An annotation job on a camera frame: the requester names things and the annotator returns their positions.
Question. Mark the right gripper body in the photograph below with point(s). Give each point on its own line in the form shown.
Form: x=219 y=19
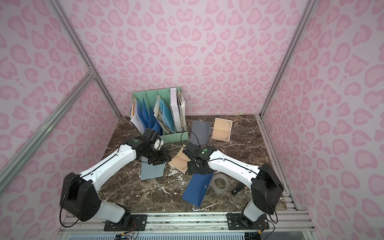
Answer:
x=193 y=165

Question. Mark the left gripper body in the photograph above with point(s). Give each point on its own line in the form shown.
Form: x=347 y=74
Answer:
x=157 y=157

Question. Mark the light teal envelope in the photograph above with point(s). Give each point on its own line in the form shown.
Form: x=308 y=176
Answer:
x=150 y=171

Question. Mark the cream letter paper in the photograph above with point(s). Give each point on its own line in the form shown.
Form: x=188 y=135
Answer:
x=222 y=130
x=180 y=161

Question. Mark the dark blue envelope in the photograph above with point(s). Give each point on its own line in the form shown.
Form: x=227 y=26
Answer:
x=197 y=189

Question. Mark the grey envelope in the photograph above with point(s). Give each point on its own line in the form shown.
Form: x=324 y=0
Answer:
x=200 y=133

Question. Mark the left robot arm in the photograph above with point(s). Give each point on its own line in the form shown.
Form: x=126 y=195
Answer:
x=79 y=195

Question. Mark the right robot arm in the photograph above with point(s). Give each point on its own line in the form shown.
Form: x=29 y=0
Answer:
x=265 y=185

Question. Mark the clear tape roll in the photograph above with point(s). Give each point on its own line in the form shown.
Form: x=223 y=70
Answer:
x=220 y=183

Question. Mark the blue folder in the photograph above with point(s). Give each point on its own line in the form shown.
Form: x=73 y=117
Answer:
x=167 y=117

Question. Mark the small black clip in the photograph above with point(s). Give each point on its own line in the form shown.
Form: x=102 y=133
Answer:
x=237 y=189

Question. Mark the white binder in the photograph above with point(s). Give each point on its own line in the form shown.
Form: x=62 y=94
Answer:
x=175 y=108

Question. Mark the green file organizer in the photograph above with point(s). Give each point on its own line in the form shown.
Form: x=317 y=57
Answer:
x=152 y=113

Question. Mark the white document papers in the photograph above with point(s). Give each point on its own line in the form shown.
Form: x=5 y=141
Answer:
x=137 y=115

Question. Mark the stack of loose papers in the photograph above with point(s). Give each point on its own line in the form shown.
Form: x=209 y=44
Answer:
x=182 y=106

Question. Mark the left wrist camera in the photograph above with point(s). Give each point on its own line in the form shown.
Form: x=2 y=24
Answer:
x=158 y=144

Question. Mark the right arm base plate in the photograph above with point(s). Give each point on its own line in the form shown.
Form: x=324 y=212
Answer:
x=241 y=222

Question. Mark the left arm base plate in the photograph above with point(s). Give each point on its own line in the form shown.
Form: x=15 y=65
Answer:
x=135 y=222

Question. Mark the aluminium front rail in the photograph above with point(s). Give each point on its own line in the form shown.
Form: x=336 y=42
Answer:
x=194 y=222

